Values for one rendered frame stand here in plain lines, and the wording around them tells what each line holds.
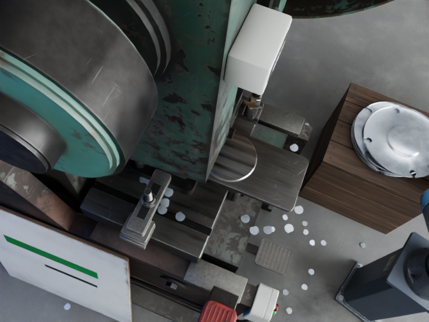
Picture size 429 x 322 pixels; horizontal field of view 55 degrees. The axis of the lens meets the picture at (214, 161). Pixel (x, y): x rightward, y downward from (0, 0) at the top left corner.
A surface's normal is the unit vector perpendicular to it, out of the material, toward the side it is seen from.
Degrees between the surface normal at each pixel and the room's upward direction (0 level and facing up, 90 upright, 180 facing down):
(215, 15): 90
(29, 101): 90
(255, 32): 0
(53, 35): 26
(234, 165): 0
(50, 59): 34
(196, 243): 0
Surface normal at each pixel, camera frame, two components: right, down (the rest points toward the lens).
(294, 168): 0.07, -0.43
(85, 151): -0.37, 0.83
